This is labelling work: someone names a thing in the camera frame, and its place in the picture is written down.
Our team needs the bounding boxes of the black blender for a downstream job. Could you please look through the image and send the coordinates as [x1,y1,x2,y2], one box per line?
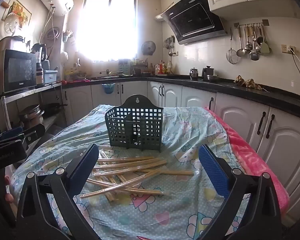
[31,43,47,85]

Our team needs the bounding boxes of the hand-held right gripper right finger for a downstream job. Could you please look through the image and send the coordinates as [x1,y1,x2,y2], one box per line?
[198,144,282,240]

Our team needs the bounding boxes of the stacked steel pots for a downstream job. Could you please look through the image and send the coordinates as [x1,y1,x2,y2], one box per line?
[18,104,45,130]

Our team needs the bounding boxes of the small hanging kitchen tools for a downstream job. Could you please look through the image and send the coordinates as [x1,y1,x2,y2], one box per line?
[164,36,175,57]

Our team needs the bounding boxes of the black serving spoon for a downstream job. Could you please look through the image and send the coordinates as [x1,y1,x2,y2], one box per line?
[256,25,264,45]

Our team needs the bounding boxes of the kitchen window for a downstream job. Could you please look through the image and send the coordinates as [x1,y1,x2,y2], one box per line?
[84,0,138,63]

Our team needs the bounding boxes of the pale green countertop box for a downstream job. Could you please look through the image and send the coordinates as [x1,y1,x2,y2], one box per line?
[118,59,132,75]

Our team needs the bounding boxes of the white round plastic cover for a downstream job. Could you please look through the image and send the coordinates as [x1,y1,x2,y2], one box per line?
[3,12,22,34]

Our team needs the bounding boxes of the small round wall fan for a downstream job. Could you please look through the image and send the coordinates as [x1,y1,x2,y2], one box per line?
[141,41,156,55]

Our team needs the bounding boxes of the grey kitchen appliance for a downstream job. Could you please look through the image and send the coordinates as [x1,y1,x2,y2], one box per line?
[5,35,25,50]

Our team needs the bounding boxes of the wall-mounted cup holder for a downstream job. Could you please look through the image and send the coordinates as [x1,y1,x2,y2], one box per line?
[62,29,75,43]

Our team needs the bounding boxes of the black microwave oven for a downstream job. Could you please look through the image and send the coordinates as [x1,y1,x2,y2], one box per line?
[2,49,38,93]

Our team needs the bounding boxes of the coiled hose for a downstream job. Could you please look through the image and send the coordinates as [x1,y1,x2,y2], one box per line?
[45,27,62,40]

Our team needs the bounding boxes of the pale green spatula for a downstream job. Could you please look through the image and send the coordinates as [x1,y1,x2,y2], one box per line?
[260,24,271,56]

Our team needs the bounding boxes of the steel slotted spoon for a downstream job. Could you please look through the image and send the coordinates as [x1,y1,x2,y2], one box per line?
[244,26,253,53]

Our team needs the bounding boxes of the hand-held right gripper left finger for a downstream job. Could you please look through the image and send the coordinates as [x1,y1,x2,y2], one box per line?
[16,143,101,240]

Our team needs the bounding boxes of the steel kettle with black lid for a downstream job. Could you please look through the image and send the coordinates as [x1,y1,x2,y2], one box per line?
[202,65,219,82]

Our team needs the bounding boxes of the large steel ladle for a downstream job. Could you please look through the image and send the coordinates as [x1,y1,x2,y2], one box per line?
[249,26,259,61]

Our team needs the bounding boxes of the black kitchen countertop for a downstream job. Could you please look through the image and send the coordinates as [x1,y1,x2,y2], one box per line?
[61,74,300,123]

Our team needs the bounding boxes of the light blue plastic box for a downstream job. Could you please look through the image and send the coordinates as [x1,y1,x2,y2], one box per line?
[44,70,58,84]

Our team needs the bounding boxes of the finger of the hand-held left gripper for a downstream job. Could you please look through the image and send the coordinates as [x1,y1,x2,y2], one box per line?
[0,127,24,142]
[23,124,46,144]

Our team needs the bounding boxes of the pink fleece blanket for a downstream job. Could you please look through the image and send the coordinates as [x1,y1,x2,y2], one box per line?
[204,107,290,215]

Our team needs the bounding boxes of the blue hanging plastic bin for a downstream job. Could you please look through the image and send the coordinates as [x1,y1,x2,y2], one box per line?
[102,83,116,95]

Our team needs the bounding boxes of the black condiment rack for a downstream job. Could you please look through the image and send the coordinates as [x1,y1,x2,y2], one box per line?
[130,59,155,77]

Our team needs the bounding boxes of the brown crumpled rag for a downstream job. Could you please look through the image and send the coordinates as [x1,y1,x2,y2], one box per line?
[234,75,264,91]

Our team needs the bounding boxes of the metal shelf rack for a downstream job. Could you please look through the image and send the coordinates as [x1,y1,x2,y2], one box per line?
[0,82,68,140]

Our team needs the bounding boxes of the person's left hand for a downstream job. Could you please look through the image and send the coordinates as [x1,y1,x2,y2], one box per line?
[4,175,15,203]

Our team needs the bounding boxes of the framed fruit wall picture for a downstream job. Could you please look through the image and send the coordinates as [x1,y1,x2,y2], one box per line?
[1,0,32,29]

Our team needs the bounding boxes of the bunch of wooden chopsticks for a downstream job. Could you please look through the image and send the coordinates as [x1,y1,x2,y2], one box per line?
[80,149,195,203]

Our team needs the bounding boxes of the black frying pan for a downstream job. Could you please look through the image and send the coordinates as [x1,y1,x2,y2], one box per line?
[41,102,68,118]

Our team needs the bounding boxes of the wire mesh strainer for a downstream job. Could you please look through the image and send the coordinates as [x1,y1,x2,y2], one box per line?
[226,27,240,65]

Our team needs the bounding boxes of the wall power outlet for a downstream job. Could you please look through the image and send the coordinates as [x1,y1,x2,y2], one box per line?
[281,44,297,54]

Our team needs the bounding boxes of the cartoon printed light blue sheet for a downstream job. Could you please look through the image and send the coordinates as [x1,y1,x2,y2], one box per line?
[10,104,248,240]

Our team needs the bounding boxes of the wall utensil rail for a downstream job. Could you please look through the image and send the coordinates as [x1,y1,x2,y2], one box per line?
[234,19,270,28]

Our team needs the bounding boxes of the red cloth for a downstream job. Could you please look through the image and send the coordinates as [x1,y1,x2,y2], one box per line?
[61,79,93,84]

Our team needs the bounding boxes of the green plastic utensil basket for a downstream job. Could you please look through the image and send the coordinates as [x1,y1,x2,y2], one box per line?
[104,94,164,153]

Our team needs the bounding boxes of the black range hood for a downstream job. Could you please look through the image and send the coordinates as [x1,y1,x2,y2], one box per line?
[161,0,228,45]

